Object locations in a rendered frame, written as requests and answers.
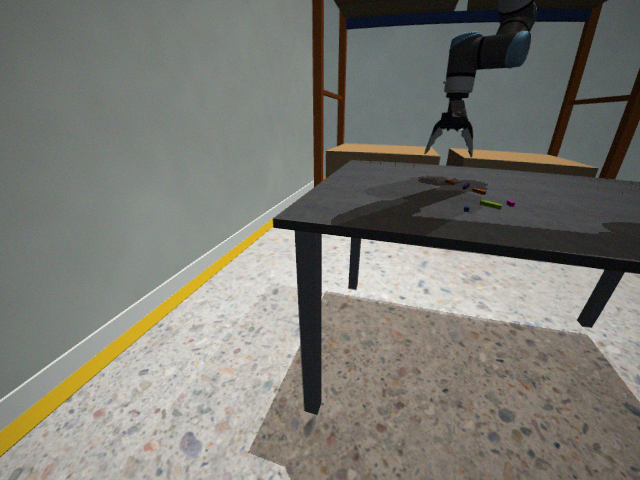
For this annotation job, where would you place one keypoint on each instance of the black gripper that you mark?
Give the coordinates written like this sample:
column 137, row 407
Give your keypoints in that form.
column 444, row 123

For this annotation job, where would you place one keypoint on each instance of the lime green rod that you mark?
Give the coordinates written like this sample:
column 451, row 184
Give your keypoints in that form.
column 490, row 204

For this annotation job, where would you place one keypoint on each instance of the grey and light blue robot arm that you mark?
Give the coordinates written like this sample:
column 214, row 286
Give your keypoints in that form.
column 471, row 51

